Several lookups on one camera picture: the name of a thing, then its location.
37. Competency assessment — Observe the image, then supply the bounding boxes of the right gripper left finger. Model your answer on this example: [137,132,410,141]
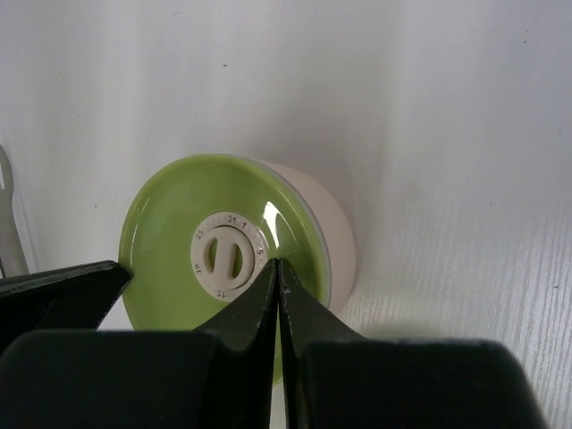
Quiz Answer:
[1,262,277,428]

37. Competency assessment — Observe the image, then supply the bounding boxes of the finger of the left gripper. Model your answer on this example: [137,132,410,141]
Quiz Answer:
[1,261,132,349]

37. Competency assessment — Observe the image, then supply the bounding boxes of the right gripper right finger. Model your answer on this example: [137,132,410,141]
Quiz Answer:
[277,259,546,428]

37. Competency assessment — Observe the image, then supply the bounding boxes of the silver metal tongs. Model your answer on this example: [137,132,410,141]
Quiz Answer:
[1,147,29,279]

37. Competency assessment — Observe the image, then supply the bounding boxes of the green round lid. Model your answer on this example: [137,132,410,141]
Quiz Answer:
[116,154,332,388]

